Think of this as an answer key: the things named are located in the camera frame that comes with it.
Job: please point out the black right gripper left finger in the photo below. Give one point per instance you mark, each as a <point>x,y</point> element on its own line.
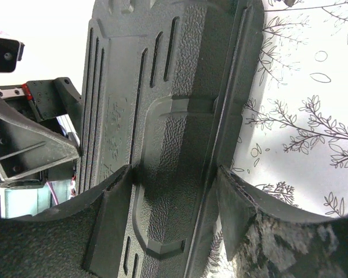
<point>82,237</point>

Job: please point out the black plastic tool case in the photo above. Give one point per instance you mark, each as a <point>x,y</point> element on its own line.
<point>164,85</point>

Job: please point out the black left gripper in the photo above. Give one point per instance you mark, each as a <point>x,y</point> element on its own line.
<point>39,124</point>

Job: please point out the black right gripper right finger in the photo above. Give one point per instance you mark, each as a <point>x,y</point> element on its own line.
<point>265,237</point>

